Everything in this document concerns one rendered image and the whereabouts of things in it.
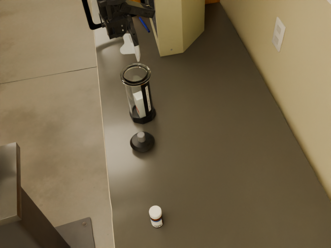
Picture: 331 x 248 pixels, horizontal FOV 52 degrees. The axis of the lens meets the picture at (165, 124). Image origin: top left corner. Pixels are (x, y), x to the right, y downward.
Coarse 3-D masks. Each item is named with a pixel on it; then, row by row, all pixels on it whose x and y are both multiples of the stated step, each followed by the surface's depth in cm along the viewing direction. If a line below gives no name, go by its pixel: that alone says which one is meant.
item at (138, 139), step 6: (138, 132) 123; (144, 132) 126; (132, 138) 125; (138, 138) 122; (144, 138) 123; (150, 138) 124; (132, 144) 123; (138, 144) 123; (144, 144) 123; (150, 144) 123; (138, 150) 122; (144, 150) 122
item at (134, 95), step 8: (136, 64) 122; (144, 64) 122; (128, 72) 123; (136, 72) 125; (144, 72) 123; (128, 80) 117; (136, 80) 128; (144, 80) 117; (128, 88) 120; (136, 88) 119; (128, 96) 124; (136, 96) 122; (136, 104) 125; (152, 104) 131; (136, 112) 129; (144, 112) 129; (152, 112) 133
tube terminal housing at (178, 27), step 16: (160, 0) 137; (176, 0) 138; (192, 0) 147; (160, 16) 143; (176, 16) 144; (192, 16) 152; (160, 32) 149; (176, 32) 150; (192, 32) 159; (160, 48) 155; (176, 48) 157
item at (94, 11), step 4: (88, 0) 156; (92, 0) 157; (96, 0) 158; (132, 0) 166; (136, 0) 167; (88, 4) 157; (92, 4) 158; (96, 4) 159; (92, 8) 160; (96, 8) 160; (92, 12) 161; (96, 12) 162; (92, 16) 162; (96, 16) 163; (96, 20) 165; (88, 24) 164
